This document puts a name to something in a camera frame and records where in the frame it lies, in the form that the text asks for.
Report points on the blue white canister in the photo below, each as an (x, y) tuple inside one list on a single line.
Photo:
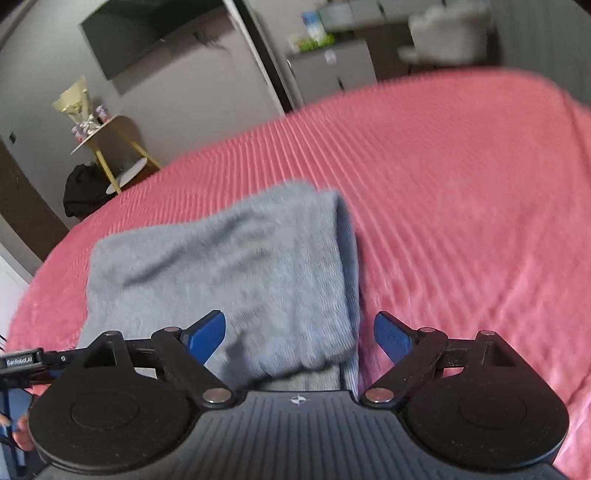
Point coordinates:
[(313, 25)]

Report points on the yellow-legged side table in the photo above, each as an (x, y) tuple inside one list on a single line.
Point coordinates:
[(119, 151)]

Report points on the cream wrapped bouquet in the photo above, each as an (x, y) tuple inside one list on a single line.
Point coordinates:
[(76, 104)]

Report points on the white fluffy chair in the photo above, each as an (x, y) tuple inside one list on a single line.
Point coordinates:
[(453, 35)]

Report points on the grey knit pants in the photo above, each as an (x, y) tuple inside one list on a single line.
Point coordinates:
[(281, 266)]

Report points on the black wall television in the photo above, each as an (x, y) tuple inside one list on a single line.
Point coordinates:
[(119, 33)]

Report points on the grey dressing table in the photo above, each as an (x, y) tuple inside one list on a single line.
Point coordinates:
[(385, 25)]

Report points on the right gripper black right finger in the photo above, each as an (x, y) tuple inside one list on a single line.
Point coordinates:
[(415, 355)]

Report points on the black bag on floor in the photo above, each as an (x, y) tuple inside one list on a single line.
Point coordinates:
[(85, 191)]

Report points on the pink ribbed bedspread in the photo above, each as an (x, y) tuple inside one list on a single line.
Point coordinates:
[(470, 195)]

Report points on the person's hand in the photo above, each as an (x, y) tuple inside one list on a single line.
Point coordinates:
[(21, 434)]

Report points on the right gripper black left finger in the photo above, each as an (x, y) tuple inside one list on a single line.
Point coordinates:
[(183, 354)]

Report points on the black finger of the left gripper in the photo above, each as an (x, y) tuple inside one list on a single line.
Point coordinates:
[(63, 359)]

